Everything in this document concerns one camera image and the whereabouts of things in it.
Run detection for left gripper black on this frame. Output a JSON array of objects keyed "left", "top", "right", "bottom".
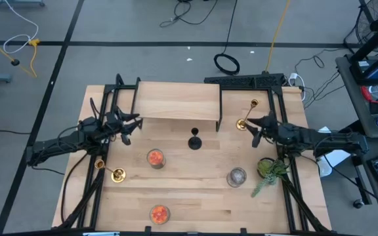
[{"left": 105, "top": 108, "right": 143, "bottom": 146}]

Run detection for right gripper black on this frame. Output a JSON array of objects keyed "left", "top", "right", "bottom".
[{"left": 246, "top": 113, "right": 280, "bottom": 148}]

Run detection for gold candlestick holder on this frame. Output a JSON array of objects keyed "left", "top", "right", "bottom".
[
  {"left": 94, "top": 159, "right": 127, "bottom": 184},
  {"left": 236, "top": 99, "right": 260, "bottom": 131}
]

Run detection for glass of orange candies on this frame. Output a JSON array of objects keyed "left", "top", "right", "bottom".
[
  {"left": 146, "top": 148, "right": 167, "bottom": 170},
  {"left": 149, "top": 205, "right": 171, "bottom": 226}
]

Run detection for black candlestick holder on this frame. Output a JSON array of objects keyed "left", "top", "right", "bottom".
[{"left": 188, "top": 127, "right": 203, "bottom": 151}]

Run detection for potted green succulent plant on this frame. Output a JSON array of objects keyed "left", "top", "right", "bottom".
[{"left": 250, "top": 157, "right": 291, "bottom": 199}]

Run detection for black perforated metal bar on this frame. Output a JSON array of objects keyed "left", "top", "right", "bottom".
[{"left": 204, "top": 73, "right": 285, "bottom": 88}]

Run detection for wooden shelf riser black legs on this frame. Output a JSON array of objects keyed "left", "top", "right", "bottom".
[{"left": 131, "top": 78, "right": 223, "bottom": 132}]

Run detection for white plug adapter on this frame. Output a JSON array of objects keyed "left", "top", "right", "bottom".
[{"left": 288, "top": 72, "right": 306, "bottom": 101}]

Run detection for grey side table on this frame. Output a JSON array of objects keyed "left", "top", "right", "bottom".
[{"left": 335, "top": 54, "right": 378, "bottom": 138}]

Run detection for grey desk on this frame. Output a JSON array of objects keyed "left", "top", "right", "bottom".
[{"left": 352, "top": 136, "right": 378, "bottom": 219}]

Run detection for black stand beam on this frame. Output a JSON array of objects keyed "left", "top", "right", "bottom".
[{"left": 348, "top": 12, "right": 378, "bottom": 64}]

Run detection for black floor fan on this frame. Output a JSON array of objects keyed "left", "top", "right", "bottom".
[{"left": 343, "top": 0, "right": 378, "bottom": 55}]

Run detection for black aluminium table frame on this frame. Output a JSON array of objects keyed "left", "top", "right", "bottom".
[{"left": 56, "top": 73, "right": 333, "bottom": 236}]

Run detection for black coiled floor cable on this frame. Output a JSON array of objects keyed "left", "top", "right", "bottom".
[{"left": 213, "top": 0, "right": 241, "bottom": 76}]

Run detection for long yellow floor cable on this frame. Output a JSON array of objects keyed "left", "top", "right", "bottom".
[{"left": 264, "top": 0, "right": 291, "bottom": 73}]

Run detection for black tangled floor cable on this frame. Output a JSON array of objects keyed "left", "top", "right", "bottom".
[{"left": 159, "top": 0, "right": 219, "bottom": 28}]

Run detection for silver metal bracket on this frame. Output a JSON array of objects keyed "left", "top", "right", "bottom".
[{"left": 82, "top": 231, "right": 121, "bottom": 236}]

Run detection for yellow extension cable with plug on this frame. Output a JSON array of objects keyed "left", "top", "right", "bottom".
[{"left": 0, "top": 29, "right": 41, "bottom": 79}]

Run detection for thin black floor cable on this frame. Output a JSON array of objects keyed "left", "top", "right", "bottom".
[{"left": 0, "top": 127, "right": 32, "bottom": 135}]

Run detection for white floor cable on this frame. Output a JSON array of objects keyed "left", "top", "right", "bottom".
[{"left": 3, "top": 0, "right": 40, "bottom": 55}]

